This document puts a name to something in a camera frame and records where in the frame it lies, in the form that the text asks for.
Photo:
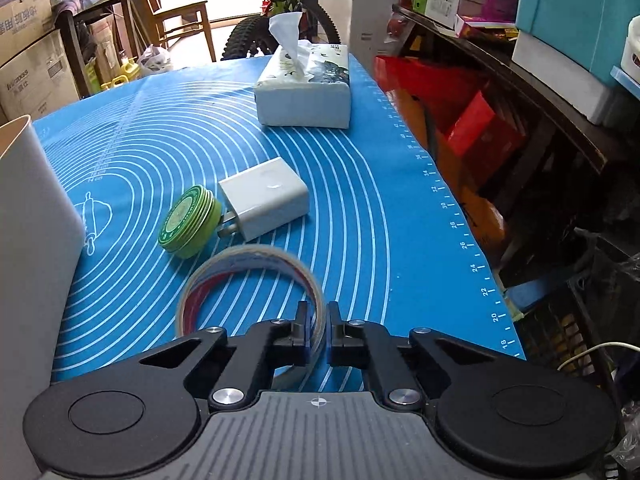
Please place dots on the cream cloth bag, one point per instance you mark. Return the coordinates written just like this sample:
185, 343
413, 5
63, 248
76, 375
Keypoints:
632, 45

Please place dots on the black plastic crate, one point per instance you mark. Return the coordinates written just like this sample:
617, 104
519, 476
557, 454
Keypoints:
555, 325

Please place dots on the light blue shelf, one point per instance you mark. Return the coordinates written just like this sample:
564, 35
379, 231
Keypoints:
627, 82

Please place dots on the teal storage bin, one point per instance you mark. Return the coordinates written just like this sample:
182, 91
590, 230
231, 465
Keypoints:
570, 10

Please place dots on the white tissue pack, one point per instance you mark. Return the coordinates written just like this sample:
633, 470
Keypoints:
305, 105

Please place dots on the printed cardboard box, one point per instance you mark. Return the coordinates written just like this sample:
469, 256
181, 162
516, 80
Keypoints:
22, 25

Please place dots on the white plastic bag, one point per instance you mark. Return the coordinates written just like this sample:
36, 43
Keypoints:
155, 59

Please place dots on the red shopping bag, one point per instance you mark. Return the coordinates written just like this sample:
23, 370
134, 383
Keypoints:
470, 125

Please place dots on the green bicycle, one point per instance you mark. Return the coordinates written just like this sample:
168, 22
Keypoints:
250, 35

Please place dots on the clear plastic bag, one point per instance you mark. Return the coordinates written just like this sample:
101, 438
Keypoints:
625, 452

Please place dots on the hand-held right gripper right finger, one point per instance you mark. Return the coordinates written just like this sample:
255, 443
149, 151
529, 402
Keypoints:
336, 335

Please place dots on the white cabinet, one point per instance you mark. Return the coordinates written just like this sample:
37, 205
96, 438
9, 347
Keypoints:
375, 10

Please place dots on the dark wooden table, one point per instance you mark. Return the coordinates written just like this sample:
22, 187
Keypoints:
525, 90

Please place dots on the orange paper bag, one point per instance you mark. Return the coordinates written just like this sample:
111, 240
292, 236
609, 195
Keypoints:
480, 220

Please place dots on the green round tin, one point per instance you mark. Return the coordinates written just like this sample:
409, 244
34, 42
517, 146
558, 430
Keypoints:
185, 220

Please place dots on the beige plastic basket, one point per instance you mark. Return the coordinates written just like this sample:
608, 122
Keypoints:
35, 260

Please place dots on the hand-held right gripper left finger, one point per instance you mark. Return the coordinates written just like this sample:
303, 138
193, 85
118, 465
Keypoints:
299, 335

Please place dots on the large white charger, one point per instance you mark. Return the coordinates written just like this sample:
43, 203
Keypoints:
265, 195

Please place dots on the black plastic bag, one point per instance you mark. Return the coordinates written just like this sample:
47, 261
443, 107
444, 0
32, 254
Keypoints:
615, 270

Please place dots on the wooden chair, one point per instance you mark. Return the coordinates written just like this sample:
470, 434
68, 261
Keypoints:
182, 12

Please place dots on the clear tape roll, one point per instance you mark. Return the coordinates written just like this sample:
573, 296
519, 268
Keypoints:
235, 255

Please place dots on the blue silicone mat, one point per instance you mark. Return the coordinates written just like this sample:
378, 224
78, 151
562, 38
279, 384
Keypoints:
350, 210

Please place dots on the large plain cardboard box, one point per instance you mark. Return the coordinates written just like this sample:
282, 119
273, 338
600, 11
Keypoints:
40, 80

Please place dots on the dark side table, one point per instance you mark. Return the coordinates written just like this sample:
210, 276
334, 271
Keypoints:
75, 15

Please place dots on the white foam box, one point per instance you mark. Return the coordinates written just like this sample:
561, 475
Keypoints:
565, 80

